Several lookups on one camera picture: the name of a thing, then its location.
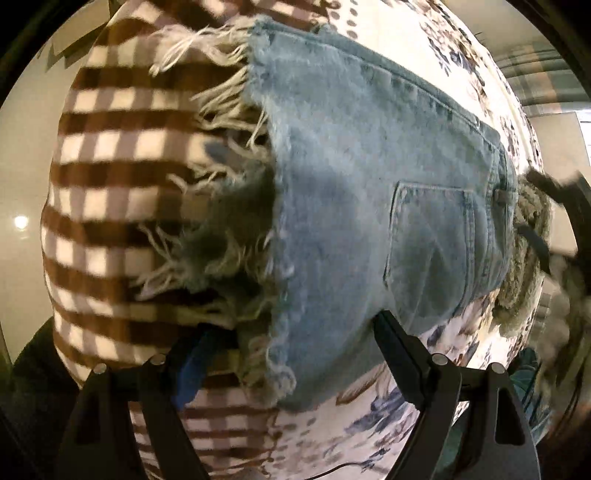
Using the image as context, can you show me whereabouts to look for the blue denim shorts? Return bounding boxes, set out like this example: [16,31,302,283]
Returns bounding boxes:
[138,16,517,411]

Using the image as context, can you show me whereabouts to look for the grey folded fluffy towel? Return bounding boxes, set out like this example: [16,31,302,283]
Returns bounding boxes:
[493,176,552,337]

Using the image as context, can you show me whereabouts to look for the floral bed blanket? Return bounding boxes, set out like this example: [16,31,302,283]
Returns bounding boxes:
[41,1,542,479]

